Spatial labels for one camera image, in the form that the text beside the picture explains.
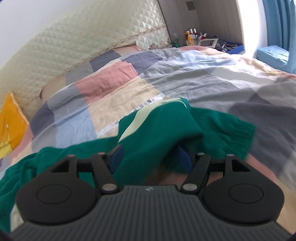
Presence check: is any group of cosmetic bottles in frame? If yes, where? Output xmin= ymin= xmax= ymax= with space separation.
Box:
xmin=184 ymin=28 xmax=208 ymax=45

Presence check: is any patchwork pillow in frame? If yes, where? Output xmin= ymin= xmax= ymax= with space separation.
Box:
xmin=114 ymin=44 xmax=142 ymax=56

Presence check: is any orange crown pillow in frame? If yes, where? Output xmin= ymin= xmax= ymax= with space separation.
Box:
xmin=0 ymin=91 xmax=30 ymax=159

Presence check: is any green hoodie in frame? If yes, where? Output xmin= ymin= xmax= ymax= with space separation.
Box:
xmin=0 ymin=97 xmax=256 ymax=226

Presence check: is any patchwork quilt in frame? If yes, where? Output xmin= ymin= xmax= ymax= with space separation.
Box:
xmin=0 ymin=45 xmax=296 ymax=234

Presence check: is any white framed tablet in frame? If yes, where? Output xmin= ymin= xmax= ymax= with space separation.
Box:
xmin=198 ymin=38 xmax=219 ymax=49

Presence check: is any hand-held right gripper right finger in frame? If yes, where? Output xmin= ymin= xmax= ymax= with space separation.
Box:
xmin=178 ymin=147 xmax=252 ymax=194

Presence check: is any cream quilted headboard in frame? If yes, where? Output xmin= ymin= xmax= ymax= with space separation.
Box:
xmin=0 ymin=0 xmax=171 ymax=114

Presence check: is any green glass jar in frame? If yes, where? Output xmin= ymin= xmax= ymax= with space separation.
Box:
xmin=171 ymin=32 xmax=180 ymax=48

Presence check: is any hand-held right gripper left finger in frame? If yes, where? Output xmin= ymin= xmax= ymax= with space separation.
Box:
xmin=47 ymin=144 xmax=124 ymax=194

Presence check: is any blue cushion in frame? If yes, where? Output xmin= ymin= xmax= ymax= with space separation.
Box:
xmin=256 ymin=45 xmax=296 ymax=73

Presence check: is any blue tray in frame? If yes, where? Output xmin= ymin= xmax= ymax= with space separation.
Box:
xmin=223 ymin=41 xmax=245 ymax=55

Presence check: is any blue curtain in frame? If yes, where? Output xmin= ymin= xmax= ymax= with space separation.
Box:
xmin=262 ymin=0 xmax=296 ymax=54

